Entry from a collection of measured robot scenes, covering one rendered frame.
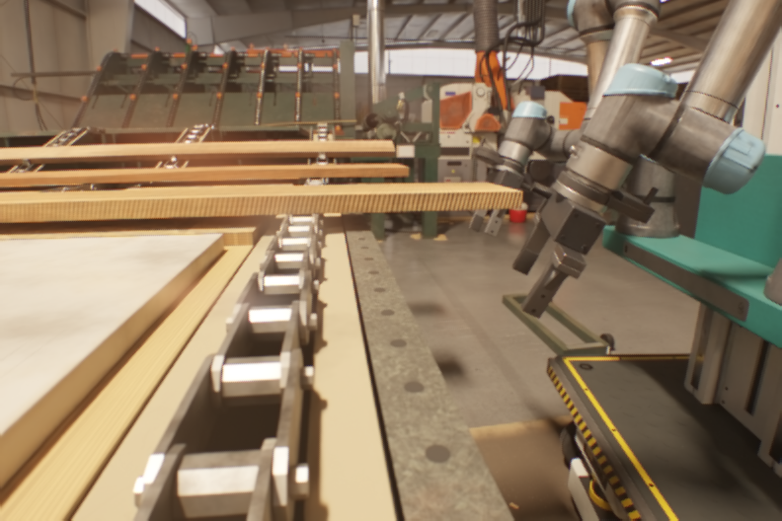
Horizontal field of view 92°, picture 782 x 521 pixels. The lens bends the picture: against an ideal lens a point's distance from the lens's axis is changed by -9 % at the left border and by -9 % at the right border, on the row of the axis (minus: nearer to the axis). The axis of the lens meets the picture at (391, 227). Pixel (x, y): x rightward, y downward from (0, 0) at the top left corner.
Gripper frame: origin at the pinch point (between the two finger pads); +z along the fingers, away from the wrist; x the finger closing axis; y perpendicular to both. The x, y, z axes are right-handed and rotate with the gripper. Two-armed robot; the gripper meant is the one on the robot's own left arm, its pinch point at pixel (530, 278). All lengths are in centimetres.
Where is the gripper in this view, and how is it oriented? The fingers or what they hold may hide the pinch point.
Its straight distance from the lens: 63.7
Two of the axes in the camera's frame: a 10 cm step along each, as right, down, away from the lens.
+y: -9.1, -4.1, 0.3
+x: -1.8, 3.2, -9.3
